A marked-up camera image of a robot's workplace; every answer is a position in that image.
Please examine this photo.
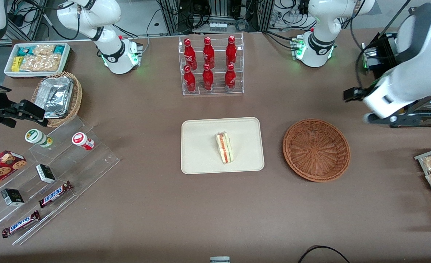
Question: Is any clear acrylic bottle rack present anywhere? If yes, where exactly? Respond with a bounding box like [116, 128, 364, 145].
[178, 33, 244, 96]

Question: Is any cream rectangular tray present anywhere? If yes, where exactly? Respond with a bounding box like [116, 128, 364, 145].
[181, 117, 265, 175]

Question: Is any brown wicker basket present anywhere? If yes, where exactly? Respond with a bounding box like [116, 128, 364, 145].
[283, 118, 351, 183]

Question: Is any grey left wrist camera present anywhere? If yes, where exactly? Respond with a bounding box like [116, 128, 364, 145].
[364, 111, 401, 125]

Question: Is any small clear cracker bag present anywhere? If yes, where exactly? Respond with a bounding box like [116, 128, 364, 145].
[33, 44, 56, 56]

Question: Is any large clear cracker bag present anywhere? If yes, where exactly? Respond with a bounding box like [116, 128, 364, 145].
[20, 54, 61, 72]

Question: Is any red lid white cup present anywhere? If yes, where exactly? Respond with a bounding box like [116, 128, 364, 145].
[72, 132, 95, 151]

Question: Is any aluminium foil container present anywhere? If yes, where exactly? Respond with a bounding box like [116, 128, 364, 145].
[36, 76, 74, 118]

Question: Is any snickers bar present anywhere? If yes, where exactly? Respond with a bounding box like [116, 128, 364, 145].
[38, 181, 73, 209]
[1, 210, 41, 239]

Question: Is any black silver box device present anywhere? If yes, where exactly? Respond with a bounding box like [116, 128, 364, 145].
[361, 35, 391, 70]

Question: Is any light wicker basket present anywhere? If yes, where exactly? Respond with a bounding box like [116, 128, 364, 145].
[31, 72, 83, 128]

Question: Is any black cable loop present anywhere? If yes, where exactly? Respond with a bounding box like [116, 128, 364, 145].
[298, 245, 351, 263]

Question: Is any red cola bottle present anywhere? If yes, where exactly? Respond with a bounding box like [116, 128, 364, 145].
[225, 64, 236, 92]
[225, 35, 237, 67]
[202, 64, 214, 91]
[203, 37, 215, 69]
[184, 65, 197, 93]
[184, 38, 198, 70]

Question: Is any green lid white cup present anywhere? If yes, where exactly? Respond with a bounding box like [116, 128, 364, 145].
[25, 129, 54, 148]

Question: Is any aluminium frame rack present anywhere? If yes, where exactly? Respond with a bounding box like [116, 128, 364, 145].
[159, 0, 275, 34]

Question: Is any red cookie box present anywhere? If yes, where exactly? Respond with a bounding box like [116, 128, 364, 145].
[0, 150, 27, 194]

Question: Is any triangular sandwich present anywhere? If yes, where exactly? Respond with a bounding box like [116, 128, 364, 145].
[215, 132, 234, 165]

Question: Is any small black box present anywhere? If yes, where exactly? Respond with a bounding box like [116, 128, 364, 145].
[35, 164, 56, 184]
[1, 188, 25, 206]

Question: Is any white snack bin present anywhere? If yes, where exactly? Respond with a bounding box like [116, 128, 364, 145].
[4, 42, 71, 79]

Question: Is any clear acrylic stepped shelf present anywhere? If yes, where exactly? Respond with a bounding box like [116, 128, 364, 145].
[0, 116, 121, 246]

